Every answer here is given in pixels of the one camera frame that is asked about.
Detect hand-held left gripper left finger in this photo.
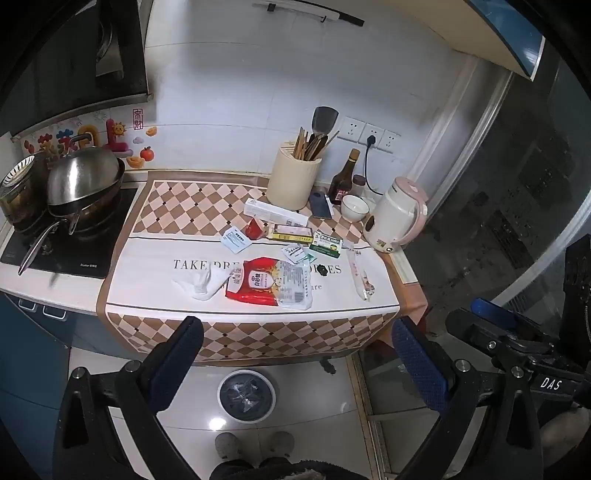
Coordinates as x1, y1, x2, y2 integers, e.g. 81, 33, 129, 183
53, 316, 211, 480

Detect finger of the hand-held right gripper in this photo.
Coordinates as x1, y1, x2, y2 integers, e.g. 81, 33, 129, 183
471, 298, 528, 334
445, 308, 506, 358

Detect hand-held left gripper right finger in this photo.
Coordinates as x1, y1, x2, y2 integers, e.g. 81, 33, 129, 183
392, 318, 550, 480

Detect round white trash bin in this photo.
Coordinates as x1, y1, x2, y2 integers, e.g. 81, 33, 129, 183
217, 369, 277, 424

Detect white tissue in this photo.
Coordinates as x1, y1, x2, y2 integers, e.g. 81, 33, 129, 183
172, 267, 232, 301

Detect long paper sleeve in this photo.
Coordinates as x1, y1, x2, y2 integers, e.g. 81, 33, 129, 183
346, 244, 378, 302

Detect red white plastic bag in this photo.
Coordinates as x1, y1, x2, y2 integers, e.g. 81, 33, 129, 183
225, 257, 313, 309

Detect blue white sachet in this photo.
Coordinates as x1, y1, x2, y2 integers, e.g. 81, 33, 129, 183
221, 226, 250, 254

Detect green white medicine box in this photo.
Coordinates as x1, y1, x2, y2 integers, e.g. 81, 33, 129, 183
309, 231, 345, 257

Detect green white sachet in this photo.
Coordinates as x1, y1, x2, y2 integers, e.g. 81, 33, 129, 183
281, 244, 311, 264

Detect long white box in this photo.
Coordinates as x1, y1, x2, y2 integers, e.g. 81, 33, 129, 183
243, 198, 310, 228

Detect person's right hand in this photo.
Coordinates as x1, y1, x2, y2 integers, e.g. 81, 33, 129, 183
538, 411, 591, 460

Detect checkered printed tablecloth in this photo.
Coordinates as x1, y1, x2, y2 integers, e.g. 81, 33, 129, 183
95, 170, 429, 366

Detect person's left grey slipper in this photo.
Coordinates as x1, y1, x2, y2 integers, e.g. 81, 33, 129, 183
215, 432, 243, 460

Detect person's grey slipper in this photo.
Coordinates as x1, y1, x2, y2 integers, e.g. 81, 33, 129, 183
270, 431, 297, 459
215, 432, 243, 460

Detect glass sliding door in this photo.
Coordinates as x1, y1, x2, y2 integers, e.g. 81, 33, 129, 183
402, 60, 591, 370

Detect person's right grey slipper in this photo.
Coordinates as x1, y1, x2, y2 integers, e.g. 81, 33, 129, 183
270, 431, 297, 459

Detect white pink electric kettle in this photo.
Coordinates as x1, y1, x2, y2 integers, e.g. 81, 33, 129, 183
362, 176, 429, 254

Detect black induction cooktop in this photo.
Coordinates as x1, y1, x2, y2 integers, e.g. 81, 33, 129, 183
0, 185, 140, 279

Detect blue kitchen cabinet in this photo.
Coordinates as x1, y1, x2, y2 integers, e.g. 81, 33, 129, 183
0, 291, 139, 480

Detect person's dark trousers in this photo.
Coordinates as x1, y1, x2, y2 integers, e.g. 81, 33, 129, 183
210, 458, 398, 480

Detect white bowl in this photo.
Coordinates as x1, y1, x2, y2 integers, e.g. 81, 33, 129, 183
341, 194, 370, 222

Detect dark blue packet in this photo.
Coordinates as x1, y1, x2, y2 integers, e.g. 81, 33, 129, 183
310, 189, 334, 219

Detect dark sauce bottle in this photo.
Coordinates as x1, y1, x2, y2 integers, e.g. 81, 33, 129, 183
328, 148, 361, 206

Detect stainless steel wok lid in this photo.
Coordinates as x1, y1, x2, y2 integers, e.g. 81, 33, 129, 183
46, 147, 126, 206

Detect cream utensil holder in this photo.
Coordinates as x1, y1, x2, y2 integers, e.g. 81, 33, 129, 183
267, 143, 322, 211

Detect dark cooking pot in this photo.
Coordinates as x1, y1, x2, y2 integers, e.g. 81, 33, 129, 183
0, 182, 49, 234

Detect bundle of wooden chopsticks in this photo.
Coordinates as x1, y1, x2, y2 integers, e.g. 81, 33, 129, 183
292, 127, 340, 162

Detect black spatula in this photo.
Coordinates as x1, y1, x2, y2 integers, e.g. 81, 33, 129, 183
311, 106, 340, 145

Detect striped ceramic bowl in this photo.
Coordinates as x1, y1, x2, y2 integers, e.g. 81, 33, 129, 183
0, 155, 37, 189

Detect cream upper cabinet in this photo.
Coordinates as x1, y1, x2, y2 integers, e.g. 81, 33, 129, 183
434, 0, 546, 82

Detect dark range hood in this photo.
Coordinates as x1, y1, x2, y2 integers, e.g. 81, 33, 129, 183
0, 0, 154, 137

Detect black power cable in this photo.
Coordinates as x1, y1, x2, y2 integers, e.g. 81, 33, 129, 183
364, 135, 385, 195

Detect colourful wall stickers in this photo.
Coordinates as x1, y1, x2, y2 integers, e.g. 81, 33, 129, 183
23, 108, 158, 172

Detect black wall rail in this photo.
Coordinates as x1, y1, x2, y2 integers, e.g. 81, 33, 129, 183
252, 0, 365, 27

